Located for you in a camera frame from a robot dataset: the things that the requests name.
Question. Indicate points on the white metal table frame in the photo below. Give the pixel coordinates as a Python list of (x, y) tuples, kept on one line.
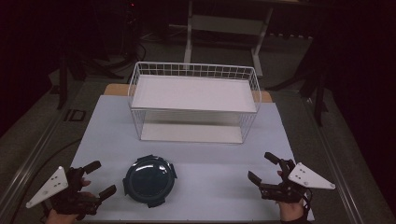
[(227, 25)]

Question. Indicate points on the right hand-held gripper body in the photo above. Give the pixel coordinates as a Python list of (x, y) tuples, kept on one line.
[(306, 180)]

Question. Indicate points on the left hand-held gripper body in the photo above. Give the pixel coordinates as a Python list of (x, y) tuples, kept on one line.
[(47, 187)]

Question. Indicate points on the metal floor rail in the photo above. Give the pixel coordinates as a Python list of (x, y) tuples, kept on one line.
[(327, 149), (28, 165)]

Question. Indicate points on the black floor socket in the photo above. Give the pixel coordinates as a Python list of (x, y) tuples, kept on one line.
[(69, 115)]

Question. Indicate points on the person's left hand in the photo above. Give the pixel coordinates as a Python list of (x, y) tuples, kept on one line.
[(62, 217)]

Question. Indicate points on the black metal stand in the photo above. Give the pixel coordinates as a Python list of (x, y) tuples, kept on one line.
[(320, 96)]

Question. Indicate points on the light blue table mat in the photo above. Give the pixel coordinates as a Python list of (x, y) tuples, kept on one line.
[(202, 174)]

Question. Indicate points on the person's right hand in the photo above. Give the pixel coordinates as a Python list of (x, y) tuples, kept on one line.
[(291, 211)]

